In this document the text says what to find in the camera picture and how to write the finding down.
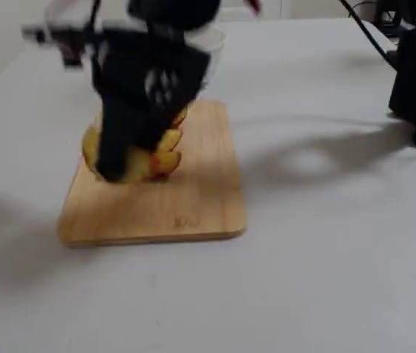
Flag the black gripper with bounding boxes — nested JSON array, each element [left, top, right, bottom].
[[91, 24, 211, 184]]

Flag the large apple slice with stem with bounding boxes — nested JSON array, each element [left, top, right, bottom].
[[81, 123, 157, 185]]

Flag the wooden cutting board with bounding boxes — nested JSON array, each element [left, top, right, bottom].
[[56, 99, 248, 248]]

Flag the white ceramic bowl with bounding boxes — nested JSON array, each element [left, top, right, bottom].
[[187, 24, 228, 84]]

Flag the red and white arm wires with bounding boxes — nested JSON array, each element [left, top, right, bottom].
[[243, 0, 264, 18]]

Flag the thick black cable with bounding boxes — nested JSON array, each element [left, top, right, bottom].
[[338, 0, 400, 69]]

